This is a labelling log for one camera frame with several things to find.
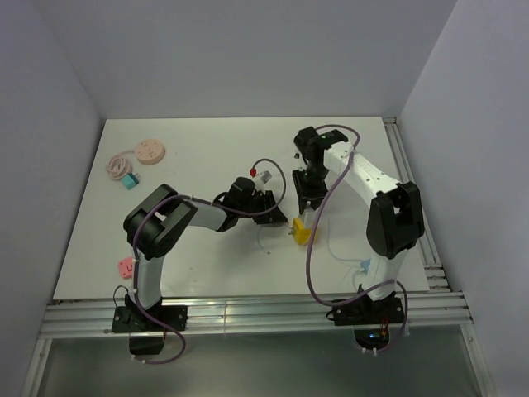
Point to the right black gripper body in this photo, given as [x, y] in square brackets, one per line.
[316, 171]

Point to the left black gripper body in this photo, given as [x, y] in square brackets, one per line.
[255, 203]

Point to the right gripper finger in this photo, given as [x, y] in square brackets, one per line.
[310, 189]
[308, 217]

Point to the yellow cube power adapter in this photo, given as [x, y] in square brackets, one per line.
[301, 234]

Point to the light blue charger plug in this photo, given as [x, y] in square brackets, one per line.
[364, 264]

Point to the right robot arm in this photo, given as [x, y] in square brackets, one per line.
[395, 221]

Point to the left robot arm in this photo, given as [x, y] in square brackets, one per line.
[156, 224]

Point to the teal plug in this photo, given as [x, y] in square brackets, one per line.
[130, 180]

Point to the pink flat plug adapter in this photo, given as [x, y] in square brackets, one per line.
[126, 267]

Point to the pink round power strip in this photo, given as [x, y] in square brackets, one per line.
[149, 151]

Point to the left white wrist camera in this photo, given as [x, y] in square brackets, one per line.
[260, 179]

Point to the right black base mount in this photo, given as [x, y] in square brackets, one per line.
[376, 323]

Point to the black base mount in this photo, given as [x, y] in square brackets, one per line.
[146, 337]
[376, 323]

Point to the aluminium right side rail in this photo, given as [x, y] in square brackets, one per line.
[435, 272]

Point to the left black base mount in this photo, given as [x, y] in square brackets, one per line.
[146, 337]

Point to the aluminium front rail frame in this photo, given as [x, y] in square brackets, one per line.
[255, 347]

